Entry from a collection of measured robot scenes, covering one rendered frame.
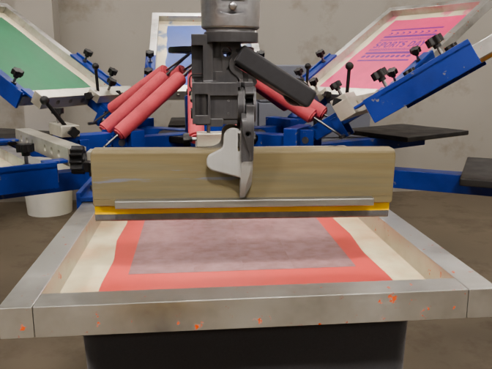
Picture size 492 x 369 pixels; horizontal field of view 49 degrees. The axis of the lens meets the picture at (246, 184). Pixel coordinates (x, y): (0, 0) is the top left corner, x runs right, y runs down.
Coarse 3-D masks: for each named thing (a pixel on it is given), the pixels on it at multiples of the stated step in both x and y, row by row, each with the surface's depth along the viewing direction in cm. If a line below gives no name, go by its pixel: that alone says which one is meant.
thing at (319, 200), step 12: (120, 204) 71; (132, 204) 71; (144, 204) 71; (156, 204) 71; (168, 204) 72; (180, 204) 72; (192, 204) 72; (204, 204) 72; (216, 204) 72; (228, 204) 72; (240, 204) 72; (252, 204) 73; (264, 204) 73; (276, 204) 73; (288, 204) 73; (300, 204) 73; (312, 204) 73; (324, 204) 73; (336, 204) 74; (348, 204) 74; (360, 204) 74; (372, 204) 74
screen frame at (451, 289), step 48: (384, 240) 94; (432, 240) 84; (48, 288) 68; (192, 288) 66; (240, 288) 66; (288, 288) 66; (336, 288) 66; (384, 288) 66; (432, 288) 66; (480, 288) 66; (0, 336) 61; (48, 336) 62
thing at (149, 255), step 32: (128, 224) 105; (160, 224) 105; (192, 224) 105; (224, 224) 105; (128, 256) 87; (160, 256) 87; (192, 256) 87; (224, 256) 87; (128, 288) 74; (160, 288) 74
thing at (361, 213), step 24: (96, 216) 73; (120, 216) 74; (144, 216) 74; (168, 216) 74; (192, 216) 75; (216, 216) 75; (240, 216) 75; (264, 216) 76; (288, 216) 76; (312, 216) 76; (336, 216) 77; (360, 216) 77; (384, 216) 77
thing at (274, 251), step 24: (240, 240) 95; (264, 240) 95; (288, 240) 95; (312, 240) 95; (336, 240) 95; (264, 264) 83; (288, 264) 83; (312, 264) 83; (336, 264) 83; (360, 264) 83
